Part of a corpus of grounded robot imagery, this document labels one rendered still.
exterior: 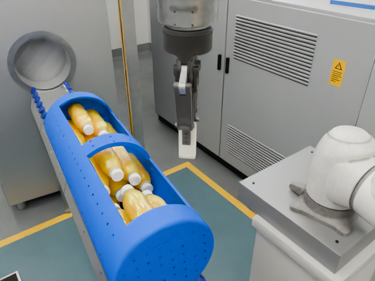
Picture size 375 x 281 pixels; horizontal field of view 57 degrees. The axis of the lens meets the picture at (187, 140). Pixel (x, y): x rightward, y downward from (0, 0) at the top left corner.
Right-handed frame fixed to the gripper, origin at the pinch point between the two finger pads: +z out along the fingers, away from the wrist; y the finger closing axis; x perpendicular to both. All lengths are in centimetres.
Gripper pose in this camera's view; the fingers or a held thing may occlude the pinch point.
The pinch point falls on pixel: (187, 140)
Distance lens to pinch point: 61.5
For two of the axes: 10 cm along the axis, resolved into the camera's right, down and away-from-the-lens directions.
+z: 0.0, 8.5, 5.3
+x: 9.9, 0.7, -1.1
